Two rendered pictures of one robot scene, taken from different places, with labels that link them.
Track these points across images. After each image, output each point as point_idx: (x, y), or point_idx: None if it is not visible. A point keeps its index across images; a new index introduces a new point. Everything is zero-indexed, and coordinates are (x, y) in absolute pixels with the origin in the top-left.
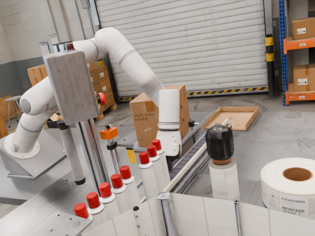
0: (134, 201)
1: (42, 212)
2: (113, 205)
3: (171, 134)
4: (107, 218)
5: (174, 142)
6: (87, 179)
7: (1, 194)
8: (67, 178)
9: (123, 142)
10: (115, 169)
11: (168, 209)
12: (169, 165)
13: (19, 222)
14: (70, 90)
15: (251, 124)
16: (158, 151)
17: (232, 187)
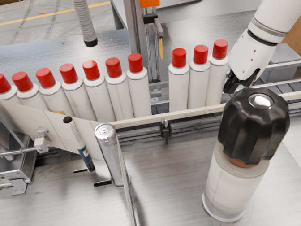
0: (135, 100)
1: (119, 47)
2: (93, 92)
3: (255, 46)
4: (82, 100)
5: (250, 61)
6: (180, 38)
7: (121, 10)
8: (169, 27)
9: None
10: (146, 49)
11: (101, 149)
12: (231, 84)
13: (101, 44)
14: None
15: None
16: (216, 59)
17: (226, 195)
